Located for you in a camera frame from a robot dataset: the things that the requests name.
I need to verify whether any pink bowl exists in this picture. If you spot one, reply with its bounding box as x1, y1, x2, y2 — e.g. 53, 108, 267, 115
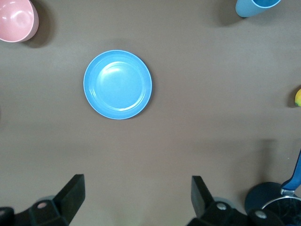
0, 0, 40, 43

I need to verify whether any black pot with lid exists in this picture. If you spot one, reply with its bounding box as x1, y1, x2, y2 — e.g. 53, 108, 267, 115
244, 148, 301, 226

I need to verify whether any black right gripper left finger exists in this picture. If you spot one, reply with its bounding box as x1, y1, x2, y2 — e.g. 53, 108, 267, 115
0, 174, 85, 226

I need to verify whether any blue cup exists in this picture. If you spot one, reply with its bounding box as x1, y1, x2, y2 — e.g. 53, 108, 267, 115
236, 0, 282, 18

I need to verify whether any blue plate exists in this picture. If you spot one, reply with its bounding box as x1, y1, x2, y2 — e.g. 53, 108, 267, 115
83, 49, 153, 120

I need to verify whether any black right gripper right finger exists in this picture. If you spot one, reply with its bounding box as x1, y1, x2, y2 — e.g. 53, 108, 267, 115
185, 176, 285, 226

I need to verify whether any brown table cover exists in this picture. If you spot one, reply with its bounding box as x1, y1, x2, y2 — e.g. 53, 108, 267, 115
0, 0, 301, 226

